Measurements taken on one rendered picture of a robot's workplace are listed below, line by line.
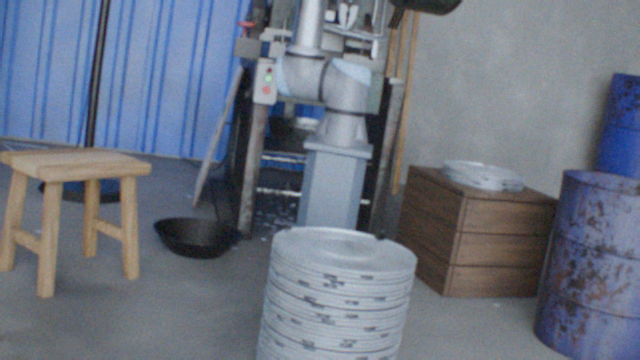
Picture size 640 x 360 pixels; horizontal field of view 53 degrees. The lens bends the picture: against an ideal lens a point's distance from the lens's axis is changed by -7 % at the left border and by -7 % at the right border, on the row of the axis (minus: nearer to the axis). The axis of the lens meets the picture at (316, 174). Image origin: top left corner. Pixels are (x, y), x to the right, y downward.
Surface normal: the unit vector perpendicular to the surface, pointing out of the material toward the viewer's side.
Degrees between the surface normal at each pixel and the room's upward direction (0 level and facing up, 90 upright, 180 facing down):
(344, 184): 90
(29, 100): 90
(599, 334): 92
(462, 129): 90
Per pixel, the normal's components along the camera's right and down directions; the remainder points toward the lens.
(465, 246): 0.31, 0.22
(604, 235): -0.67, 0.07
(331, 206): -0.10, 0.16
